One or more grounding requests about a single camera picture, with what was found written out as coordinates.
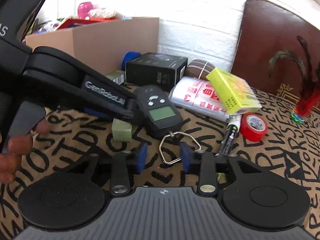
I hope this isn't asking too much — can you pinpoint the white packet with red print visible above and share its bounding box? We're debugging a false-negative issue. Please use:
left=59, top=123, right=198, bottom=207
left=169, top=76, right=242, bottom=123

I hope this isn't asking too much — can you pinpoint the red tape roll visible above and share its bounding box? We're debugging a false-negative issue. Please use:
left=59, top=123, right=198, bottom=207
left=240, top=113, right=268, bottom=142

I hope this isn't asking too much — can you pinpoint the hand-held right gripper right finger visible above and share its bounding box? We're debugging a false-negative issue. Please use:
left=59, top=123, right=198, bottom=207
left=179, top=142, right=253, bottom=197

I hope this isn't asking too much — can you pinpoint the person's left hand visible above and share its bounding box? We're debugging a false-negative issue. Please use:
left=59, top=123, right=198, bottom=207
left=0, top=119, right=50, bottom=183

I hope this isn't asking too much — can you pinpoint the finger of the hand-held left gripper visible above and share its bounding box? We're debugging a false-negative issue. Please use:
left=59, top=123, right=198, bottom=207
left=84, top=100, right=135, bottom=120
left=75, top=60, right=137, bottom=108

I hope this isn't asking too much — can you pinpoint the yellow box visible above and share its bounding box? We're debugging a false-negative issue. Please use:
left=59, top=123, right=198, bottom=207
left=205, top=68, right=262, bottom=115

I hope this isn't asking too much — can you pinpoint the brown folding table board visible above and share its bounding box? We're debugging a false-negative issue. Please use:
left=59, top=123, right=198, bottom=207
left=230, top=0, right=320, bottom=103

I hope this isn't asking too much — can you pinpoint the brown striped pouch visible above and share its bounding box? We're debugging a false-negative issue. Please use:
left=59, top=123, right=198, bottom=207
left=186, top=59, right=216, bottom=79

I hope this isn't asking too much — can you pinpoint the pink cup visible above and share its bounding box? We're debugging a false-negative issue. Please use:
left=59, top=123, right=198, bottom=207
left=78, top=2, right=94, bottom=18

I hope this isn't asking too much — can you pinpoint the green soap box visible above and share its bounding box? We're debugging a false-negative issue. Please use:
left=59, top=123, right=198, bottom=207
left=105, top=70, right=125, bottom=85

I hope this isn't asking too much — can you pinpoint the blue roll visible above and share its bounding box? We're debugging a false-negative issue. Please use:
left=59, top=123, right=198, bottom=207
left=121, top=52, right=141, bottom=70

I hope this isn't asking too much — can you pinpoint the marker with blue cap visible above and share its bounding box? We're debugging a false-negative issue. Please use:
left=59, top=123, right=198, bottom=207
left=217, top=116, right=242, bottom=158

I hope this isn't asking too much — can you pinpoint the printed drawstring bag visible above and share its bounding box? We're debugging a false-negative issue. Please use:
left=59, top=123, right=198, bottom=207
left=87, top=8, right=118, bottom=18

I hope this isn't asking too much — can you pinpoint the black digital scale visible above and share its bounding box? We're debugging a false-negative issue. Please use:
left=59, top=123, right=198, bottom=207
left=135, top=84, right=202, bottom=164

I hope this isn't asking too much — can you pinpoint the feather shuttlecock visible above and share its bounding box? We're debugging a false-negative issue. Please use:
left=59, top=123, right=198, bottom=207
left=269, top=35, right=320, bottom=124

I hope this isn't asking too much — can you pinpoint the green soap block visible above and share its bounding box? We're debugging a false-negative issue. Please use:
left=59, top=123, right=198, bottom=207
left=112, top=118, right=133, bottom=143

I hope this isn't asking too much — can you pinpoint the large tan cardboard box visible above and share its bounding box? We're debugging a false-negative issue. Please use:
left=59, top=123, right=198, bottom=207
left=25, top=17, right=160, bottom=85

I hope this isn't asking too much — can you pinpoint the red box lid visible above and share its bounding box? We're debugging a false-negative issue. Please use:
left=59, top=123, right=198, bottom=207
left=57, top=17, right=118, bottom=30

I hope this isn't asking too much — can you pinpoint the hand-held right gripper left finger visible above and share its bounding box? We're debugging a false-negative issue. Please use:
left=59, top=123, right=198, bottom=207
left=71, top=144, right=148, bottom=195

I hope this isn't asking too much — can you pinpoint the black product box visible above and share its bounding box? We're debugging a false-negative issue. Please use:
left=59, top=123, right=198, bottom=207
left=125, top=52, right=188, bottom=92

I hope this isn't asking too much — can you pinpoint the letter printed blanket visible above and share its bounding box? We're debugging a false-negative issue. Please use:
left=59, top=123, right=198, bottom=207
left=0, top=80, right=320, bottom=240

